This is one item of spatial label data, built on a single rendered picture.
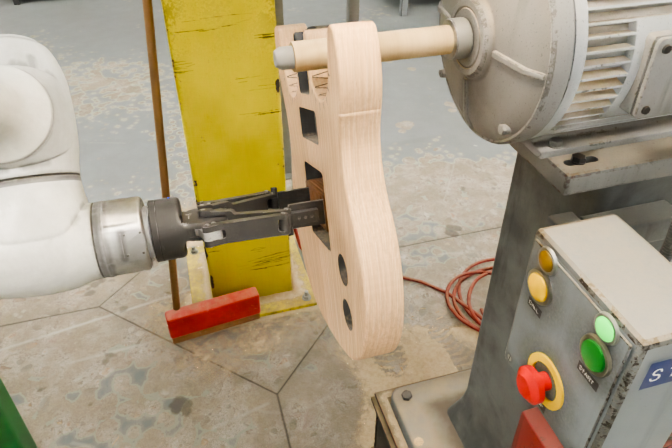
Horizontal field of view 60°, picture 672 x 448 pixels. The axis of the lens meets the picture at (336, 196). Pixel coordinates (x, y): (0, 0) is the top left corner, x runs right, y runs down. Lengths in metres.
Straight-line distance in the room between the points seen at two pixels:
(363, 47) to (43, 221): 0.39
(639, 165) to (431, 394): 0.88
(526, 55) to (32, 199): 0.54
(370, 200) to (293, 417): 1.25
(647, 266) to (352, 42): 0.35
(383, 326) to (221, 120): 1.10
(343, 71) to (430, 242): 1.81
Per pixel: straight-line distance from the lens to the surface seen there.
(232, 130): 1.66
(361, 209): 0.60
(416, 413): 1.46
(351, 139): 0.59
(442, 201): 2.56
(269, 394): 1.84
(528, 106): 0.65
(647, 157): 0.80
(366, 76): 0.57
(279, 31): 0.86
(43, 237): 0.70
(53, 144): 0.70
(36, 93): 0.69
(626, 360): 0.57
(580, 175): 0.73
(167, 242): 0.70
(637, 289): 0.59
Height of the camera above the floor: 1.49
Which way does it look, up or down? 36 degrees down
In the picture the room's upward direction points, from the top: straight up
